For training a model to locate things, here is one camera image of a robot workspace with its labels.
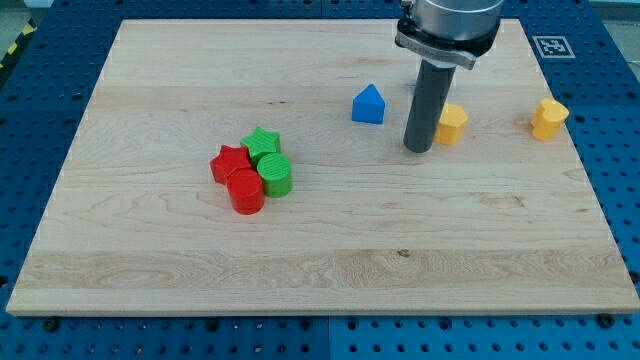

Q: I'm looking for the green star block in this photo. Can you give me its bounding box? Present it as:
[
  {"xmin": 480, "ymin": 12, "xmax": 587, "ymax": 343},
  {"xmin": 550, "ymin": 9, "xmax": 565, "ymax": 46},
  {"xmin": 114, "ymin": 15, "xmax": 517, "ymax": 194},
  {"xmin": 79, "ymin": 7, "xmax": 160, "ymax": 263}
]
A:
[{"xmin": 240, "ymin": 127, "xmax": 281, "ymax": 167}]

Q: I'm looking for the red star block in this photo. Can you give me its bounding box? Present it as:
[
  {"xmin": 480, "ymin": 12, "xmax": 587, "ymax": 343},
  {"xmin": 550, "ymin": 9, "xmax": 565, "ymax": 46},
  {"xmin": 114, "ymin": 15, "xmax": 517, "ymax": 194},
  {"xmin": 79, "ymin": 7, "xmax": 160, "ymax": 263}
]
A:
[{"xmin": 209, "ymin": 145, "xmax": 252, "ymax": 185}]

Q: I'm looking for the wooden board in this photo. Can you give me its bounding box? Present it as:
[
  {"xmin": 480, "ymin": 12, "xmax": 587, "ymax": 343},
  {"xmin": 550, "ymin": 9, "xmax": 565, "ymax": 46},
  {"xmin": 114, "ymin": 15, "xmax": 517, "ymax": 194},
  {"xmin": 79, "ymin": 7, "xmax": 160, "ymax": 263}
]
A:
[{"xmin": 7, "ymin": 19, "xmax": 639, "ymax": 317}]

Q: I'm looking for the black yellow hazard tape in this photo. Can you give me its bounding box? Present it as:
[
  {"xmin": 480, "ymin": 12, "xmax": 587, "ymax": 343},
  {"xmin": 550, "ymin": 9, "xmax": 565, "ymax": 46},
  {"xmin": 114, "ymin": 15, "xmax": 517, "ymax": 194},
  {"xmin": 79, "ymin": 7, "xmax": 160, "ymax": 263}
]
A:
[{"xmin": 1, "ymin": 18, "xmax": 38, "ymax": 71}]

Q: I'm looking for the white fiducial marker tag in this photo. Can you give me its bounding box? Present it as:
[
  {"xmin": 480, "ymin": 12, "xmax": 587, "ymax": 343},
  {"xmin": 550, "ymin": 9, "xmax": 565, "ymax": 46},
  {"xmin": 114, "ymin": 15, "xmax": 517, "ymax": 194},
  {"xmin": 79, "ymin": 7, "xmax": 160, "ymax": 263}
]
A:
[{"xmin": 533, "ymin": 35, "xmax": 575, "ymax": 59}]

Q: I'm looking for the blue pentagon house block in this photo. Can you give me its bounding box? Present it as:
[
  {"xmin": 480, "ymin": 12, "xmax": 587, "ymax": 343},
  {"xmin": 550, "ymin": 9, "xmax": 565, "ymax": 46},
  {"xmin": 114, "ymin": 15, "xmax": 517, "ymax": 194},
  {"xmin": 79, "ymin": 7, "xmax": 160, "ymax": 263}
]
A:
[{"xmin": 351, "ymin": 84, "xmax": 386, "ymax": 125}]

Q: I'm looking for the green cylinder block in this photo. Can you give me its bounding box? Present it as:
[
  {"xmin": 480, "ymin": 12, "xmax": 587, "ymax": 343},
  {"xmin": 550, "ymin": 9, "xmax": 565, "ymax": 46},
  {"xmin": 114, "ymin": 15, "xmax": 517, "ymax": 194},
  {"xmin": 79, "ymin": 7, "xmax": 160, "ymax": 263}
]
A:
[{"xmin": 257, "ymin": 153, "xmax": 293, "ymax": 198}]

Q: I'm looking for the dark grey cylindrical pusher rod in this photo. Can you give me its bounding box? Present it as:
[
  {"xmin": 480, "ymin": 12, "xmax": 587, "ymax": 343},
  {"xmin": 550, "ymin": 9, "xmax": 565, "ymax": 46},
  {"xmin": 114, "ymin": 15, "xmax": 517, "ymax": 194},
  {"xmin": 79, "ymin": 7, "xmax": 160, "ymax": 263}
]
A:
[{"xmin": 403, "ymin": 60, "xmax": 455, "ymax": 153}]

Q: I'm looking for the red cylinder block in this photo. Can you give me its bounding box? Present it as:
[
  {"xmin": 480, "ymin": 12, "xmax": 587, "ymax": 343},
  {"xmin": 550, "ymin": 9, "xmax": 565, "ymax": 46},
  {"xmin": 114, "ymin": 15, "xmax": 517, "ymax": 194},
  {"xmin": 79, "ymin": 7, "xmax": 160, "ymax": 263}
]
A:
[{"xmin": 227, "ymin": 169, "xmax": 265, "ymax": 215}]

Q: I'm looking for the yellow heart block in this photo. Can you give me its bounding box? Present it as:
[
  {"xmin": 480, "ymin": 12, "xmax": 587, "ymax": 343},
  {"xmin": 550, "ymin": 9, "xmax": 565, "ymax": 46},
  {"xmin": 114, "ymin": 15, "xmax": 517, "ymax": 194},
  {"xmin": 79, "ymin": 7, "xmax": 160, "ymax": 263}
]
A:
[{"xmin": 530, "ymin": 98, "xmax": 570, "ymax": 141}]

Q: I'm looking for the yellow hexagon block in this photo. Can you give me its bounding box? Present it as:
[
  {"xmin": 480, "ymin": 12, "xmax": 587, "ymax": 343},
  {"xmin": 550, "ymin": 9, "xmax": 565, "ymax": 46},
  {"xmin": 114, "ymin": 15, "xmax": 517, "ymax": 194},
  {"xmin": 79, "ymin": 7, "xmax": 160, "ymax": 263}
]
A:
[{"xmin": 434, "ymin": 103, "xmax": 469, "ymax": 145}]

